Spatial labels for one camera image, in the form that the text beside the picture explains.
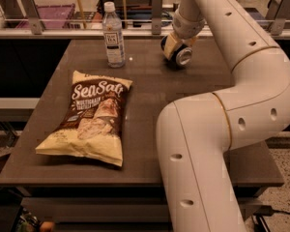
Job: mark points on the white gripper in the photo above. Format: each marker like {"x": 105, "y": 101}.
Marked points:
{"x": 188, "y": 26}

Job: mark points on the blue pepsi can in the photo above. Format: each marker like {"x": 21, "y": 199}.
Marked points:
{"x": 184, "y": 54}

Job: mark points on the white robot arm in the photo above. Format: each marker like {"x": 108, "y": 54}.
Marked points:
{"x": 193, "y": 133}

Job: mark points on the grey table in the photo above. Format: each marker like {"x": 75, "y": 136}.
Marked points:
{"x": 80, "y": 194}

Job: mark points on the clear tea bottle white cap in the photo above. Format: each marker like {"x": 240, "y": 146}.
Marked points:
{"x": 113, "y": 36}

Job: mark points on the sea salt chips bag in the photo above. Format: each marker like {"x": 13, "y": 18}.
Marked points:
{"x": 92, "y": 125}

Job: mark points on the purple plastic crate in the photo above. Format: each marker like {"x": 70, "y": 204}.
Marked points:
{"x": 56, "y": 16}

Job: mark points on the metal railing post middle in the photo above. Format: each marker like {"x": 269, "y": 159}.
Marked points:
{"x": 156, "y": 16}

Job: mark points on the metal railing post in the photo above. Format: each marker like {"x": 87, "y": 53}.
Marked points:
{"x": 280, "y": 18}
{"x": 156, "y": 16}
{"x": 32, "y": 14}

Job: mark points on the metal railing post right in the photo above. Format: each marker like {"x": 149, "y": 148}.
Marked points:
{"x": 280, "y": 18}

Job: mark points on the metal railing post left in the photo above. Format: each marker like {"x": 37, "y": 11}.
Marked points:
{"x": 32, "y": 14}

